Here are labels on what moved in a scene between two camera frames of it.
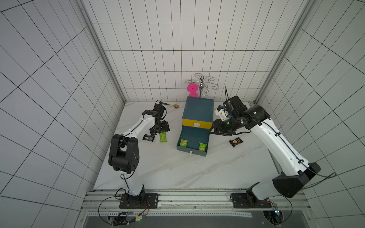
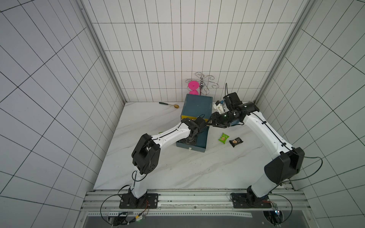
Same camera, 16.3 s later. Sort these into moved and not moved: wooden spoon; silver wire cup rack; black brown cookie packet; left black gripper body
Moved: left black gripper body
Not moved: wooden spoon; black brown cookie packet; silver wire cup rack
